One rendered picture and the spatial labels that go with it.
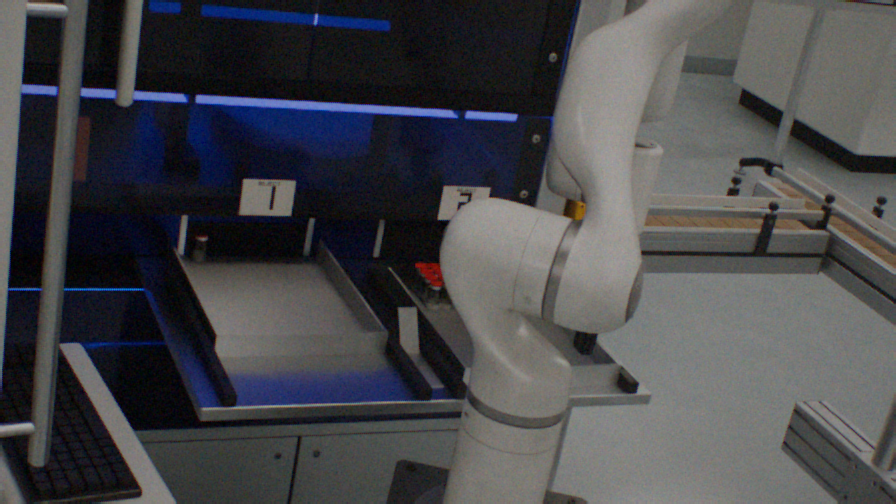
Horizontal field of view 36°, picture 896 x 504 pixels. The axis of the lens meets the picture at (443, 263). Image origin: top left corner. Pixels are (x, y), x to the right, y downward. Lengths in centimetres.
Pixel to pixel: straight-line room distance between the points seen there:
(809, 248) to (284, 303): 117
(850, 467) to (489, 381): 145
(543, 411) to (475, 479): 12
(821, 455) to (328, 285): 122
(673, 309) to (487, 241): 327
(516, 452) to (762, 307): 344
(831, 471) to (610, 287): 152
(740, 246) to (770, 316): 218
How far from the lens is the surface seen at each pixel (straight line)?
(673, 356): 446
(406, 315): 211
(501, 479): 166
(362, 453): 251
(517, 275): 155
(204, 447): 241
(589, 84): 159
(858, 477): 294
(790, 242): 287
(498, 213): 157
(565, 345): 224
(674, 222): 275
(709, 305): 492
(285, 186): 221
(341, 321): 216
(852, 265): 289
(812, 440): 304
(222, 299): 218
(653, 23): 161
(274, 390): 195
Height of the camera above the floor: 182
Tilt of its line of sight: 23 degrees down
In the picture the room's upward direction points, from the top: 11 degrees clockwise
